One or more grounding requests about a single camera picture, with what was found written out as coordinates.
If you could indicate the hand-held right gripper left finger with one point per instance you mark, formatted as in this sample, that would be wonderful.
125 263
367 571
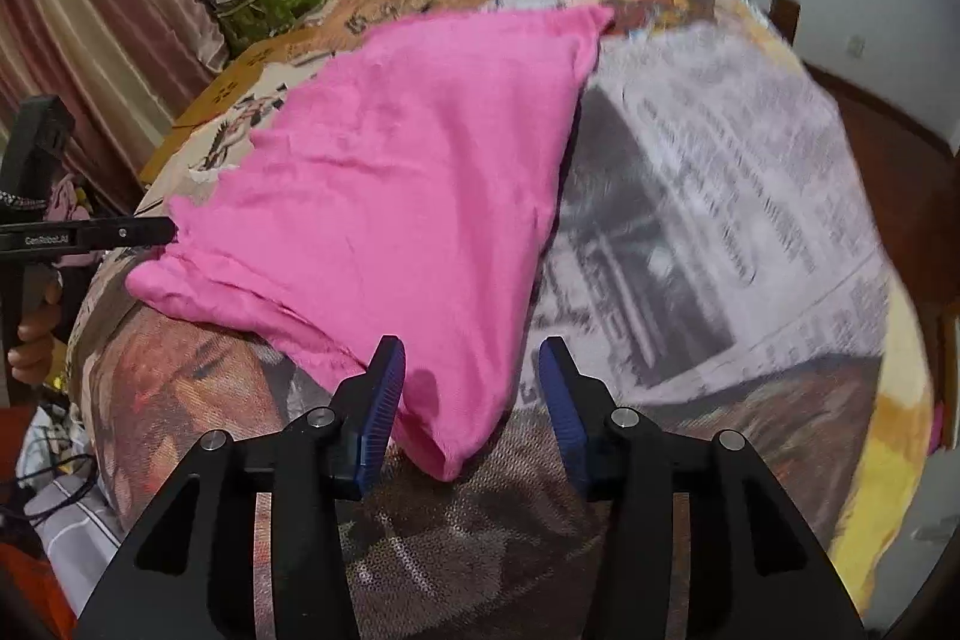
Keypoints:
379 415

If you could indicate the printed blanket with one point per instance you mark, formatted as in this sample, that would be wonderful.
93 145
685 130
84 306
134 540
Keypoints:
712 197

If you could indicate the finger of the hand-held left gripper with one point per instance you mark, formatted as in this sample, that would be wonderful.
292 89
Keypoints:
135 233

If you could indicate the pink button shirt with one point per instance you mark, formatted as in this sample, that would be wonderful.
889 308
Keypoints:
390 175

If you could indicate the orange cloth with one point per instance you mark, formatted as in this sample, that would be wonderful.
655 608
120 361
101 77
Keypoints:
30 587

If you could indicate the pink floral cloth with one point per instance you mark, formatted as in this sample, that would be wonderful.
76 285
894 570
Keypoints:
67 197

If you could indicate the dark wooden bed post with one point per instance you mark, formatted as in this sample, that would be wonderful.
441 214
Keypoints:
785 18

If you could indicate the yellow bed sheet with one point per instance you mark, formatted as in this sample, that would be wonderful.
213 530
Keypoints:
892 445

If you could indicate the person's left hand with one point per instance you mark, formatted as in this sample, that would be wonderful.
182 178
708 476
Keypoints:
34 340

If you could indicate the green storage box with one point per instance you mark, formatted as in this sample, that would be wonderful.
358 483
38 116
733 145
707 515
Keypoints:
277 3

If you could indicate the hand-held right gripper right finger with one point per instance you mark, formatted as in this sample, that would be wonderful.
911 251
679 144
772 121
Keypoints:
566 415

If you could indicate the white wall socket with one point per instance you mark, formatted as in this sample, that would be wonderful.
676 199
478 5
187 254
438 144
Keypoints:
855 45

